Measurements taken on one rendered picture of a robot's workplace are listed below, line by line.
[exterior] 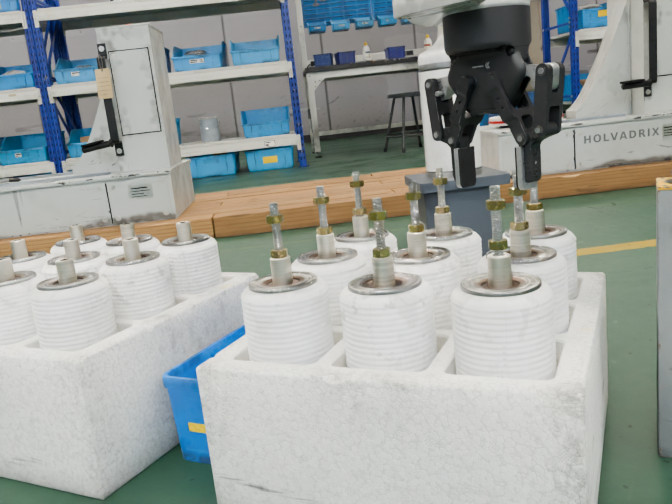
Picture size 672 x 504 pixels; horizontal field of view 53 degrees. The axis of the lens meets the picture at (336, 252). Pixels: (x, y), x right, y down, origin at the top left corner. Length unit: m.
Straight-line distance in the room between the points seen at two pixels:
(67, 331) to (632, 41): 2.58
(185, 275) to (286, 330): 0.38
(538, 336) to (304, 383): 0.23
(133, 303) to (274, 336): 0.31
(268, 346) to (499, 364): 0.24
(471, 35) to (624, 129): 2.31
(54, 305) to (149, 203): 1.77
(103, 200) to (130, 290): 1.71
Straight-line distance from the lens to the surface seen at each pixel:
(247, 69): 5.20
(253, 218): 2.52
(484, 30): 0.60
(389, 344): 0.66
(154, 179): 2.62
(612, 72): 3.04
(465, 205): 1.10
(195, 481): 0.90
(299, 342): 0.71
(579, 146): 2.81
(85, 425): 0.87
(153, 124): 2.67
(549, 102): 0.59
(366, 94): 8.98
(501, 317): 0.62
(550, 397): 0.61
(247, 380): 0.71
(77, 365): 0.84
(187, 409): 0.91
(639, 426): 0.96
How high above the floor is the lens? 0.44
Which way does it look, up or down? 12 degrees down
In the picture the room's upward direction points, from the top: 6 degrees counter-clockwise
